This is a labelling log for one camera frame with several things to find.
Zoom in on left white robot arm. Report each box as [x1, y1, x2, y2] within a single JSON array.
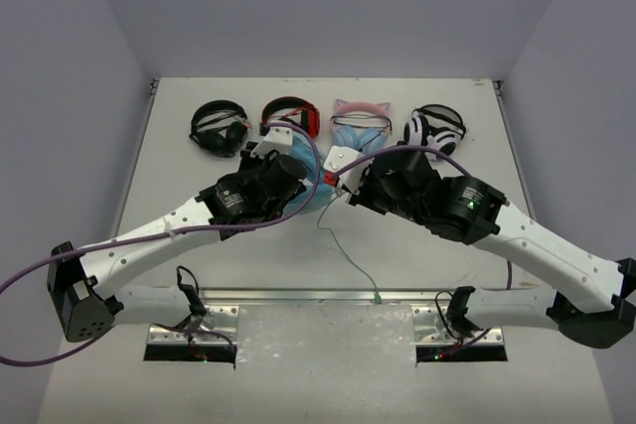
[[47, 153, 307, 343]]

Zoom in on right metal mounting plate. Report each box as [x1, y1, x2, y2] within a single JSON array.
[[411, 303, 504, 347]]

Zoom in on metal mounting plate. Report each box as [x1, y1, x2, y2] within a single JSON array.
[[146, 304, 239, 346], [411, 303, 504, 347]]

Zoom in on red headphones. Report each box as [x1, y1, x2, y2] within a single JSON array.
[[259, 96, 321, 139]]

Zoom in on pink cat ear headphones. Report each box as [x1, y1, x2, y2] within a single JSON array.
[[330, 98, 393, 154]]

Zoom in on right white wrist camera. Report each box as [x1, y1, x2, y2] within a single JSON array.
[[323, 145, 376, 196]]

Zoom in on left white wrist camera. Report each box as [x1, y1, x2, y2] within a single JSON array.
[[249, 127, 293, 159]]

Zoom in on green headphone cable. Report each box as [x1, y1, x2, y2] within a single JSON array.
[[316, 195, 385, 306]]

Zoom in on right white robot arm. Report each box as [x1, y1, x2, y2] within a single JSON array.
[[346, 147, 635, 350]]

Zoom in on large light blue headphones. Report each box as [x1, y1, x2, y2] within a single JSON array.
[[284, 132, 338, 214]]

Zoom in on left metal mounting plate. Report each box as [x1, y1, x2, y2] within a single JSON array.
[[146, 304, 239, 346]]

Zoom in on black white striped headphones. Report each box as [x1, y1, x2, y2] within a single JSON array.
[[403, 103, 467, 156]]

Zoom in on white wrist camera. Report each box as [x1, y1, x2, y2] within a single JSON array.
[[249, 127, 293, 159], [323, 145, 376, 196]]

